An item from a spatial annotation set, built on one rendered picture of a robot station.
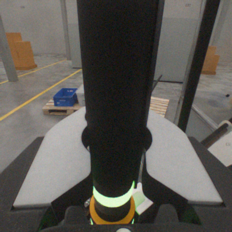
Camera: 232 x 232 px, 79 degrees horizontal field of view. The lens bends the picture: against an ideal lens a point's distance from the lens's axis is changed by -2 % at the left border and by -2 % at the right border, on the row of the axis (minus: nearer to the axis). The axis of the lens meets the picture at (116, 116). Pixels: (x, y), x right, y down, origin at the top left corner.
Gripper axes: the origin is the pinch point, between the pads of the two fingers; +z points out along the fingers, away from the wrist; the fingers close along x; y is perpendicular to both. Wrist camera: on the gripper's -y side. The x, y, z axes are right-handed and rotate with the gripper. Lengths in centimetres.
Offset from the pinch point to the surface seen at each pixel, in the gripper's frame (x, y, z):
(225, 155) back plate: 32.4, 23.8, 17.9
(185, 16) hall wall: 502, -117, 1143
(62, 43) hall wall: -391, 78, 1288
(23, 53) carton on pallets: -403, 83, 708
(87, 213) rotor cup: -4.6, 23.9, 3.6
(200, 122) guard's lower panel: 70, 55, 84
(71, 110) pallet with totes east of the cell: -82, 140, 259
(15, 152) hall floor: -141, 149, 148
